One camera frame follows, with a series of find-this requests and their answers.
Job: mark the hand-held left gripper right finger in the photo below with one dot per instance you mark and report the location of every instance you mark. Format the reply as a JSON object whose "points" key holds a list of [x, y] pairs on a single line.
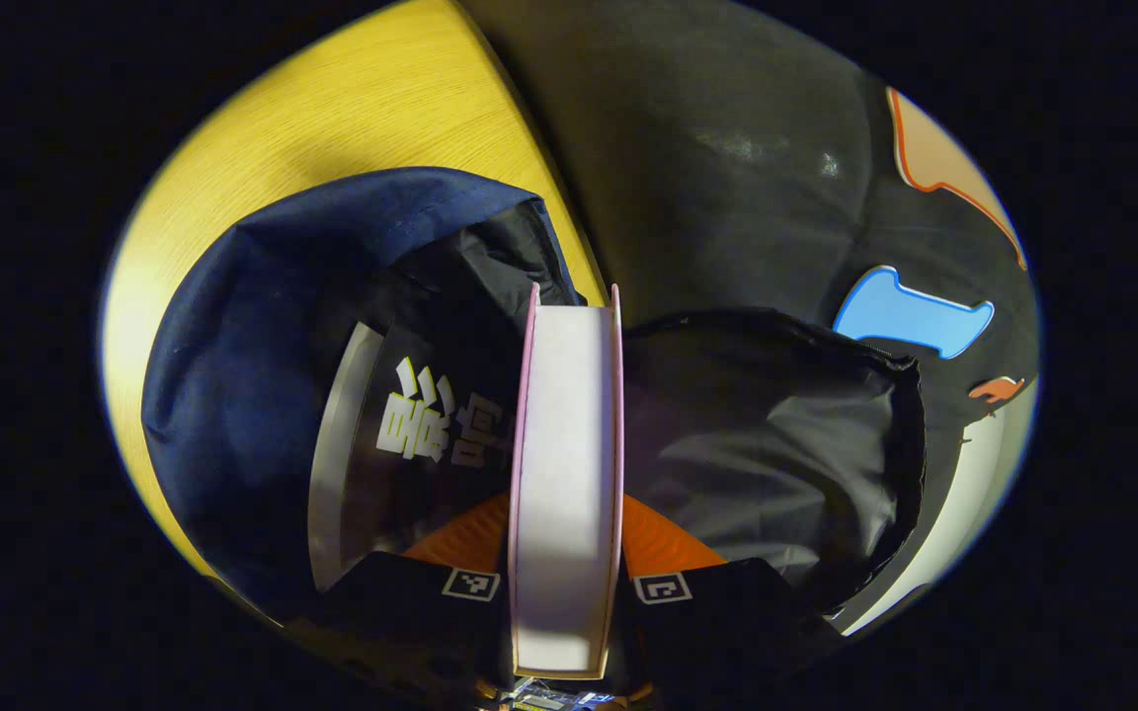
{"points": [[707, 632]]}

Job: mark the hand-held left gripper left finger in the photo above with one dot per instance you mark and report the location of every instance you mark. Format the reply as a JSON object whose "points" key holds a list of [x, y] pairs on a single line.
{"points": [[431, 632]]}

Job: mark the pink cover book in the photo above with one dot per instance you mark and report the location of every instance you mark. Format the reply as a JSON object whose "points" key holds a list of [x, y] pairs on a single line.
{"points": [[564, 494]]}

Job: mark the blue schoolbag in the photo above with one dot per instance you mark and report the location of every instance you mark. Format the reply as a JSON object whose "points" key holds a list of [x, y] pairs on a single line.
{"points": [[233, 395]]}

